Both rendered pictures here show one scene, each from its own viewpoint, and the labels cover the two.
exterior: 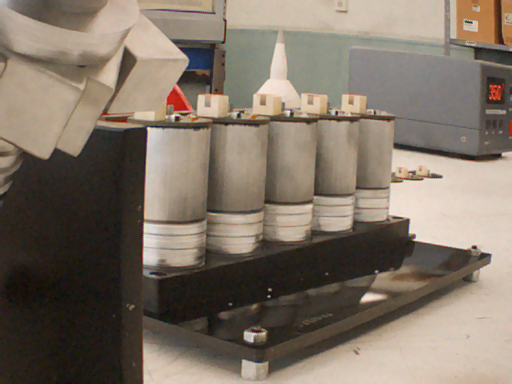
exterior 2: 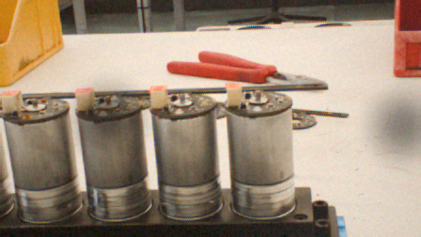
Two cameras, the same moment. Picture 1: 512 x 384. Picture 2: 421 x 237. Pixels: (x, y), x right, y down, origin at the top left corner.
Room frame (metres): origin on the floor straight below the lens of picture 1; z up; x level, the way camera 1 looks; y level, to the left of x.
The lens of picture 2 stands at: (0.22, -0.25, 0.89)
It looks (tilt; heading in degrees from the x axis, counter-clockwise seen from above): 19 degrees down; 61
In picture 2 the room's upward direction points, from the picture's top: 4 degrees counter-clockwise
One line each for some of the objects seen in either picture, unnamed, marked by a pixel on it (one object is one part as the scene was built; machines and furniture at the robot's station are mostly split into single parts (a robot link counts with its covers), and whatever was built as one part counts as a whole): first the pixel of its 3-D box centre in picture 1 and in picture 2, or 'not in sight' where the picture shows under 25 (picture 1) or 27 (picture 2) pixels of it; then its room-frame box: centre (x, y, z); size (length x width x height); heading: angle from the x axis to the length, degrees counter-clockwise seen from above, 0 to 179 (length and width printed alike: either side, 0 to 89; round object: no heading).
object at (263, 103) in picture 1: (269, 104); (87, 99); (0.31, 0.00, 0.82); 0.01 x 0.01 x 0.01; 54
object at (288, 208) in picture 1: (277, 186); (116, 166); (0.31, -0.01, 0.79); 0.02 x 0.02 x 0.05
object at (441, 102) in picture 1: (439, 102); not in sight; (0.89, -0.18, 0.80); 0.15 x 0.12 x 0.10; 53
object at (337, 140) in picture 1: (322, 180); (187, 165); (0.34, -0.02, 0.79); 0.02 x 0.02 x 0.05
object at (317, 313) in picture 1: (315, 289); not in sight; (0.30, -0.02, 0.76); 0.16 x 0.07 x 0.01; 144
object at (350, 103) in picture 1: (355, 103); (237, 94); (0.35, -0.04, 0.82); 0.01 x 0.01 x 0.01; 54
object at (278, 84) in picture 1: (277, 97); not in sight; (0.68, -0.01, 0.80); 0.03 x 0.03 x 0.10
